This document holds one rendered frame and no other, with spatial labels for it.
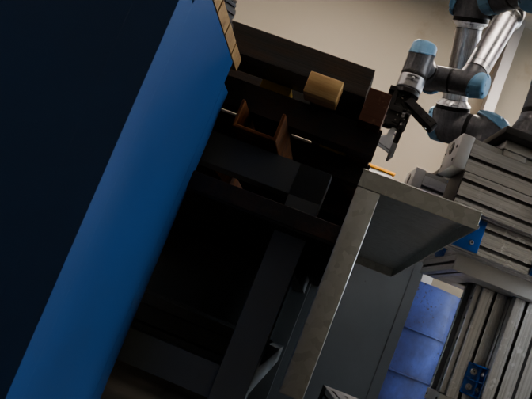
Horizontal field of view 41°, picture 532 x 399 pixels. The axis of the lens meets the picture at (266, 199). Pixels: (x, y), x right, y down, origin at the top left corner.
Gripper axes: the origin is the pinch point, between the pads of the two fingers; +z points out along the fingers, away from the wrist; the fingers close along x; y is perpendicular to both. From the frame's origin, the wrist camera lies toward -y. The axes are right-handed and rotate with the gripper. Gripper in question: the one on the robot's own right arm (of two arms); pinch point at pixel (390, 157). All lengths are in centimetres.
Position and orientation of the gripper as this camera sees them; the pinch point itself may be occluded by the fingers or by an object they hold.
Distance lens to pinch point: 203.9
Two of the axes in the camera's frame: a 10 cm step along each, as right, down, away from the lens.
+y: -9.3, -3.5, 1.2
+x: -0.7, -1.6, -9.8
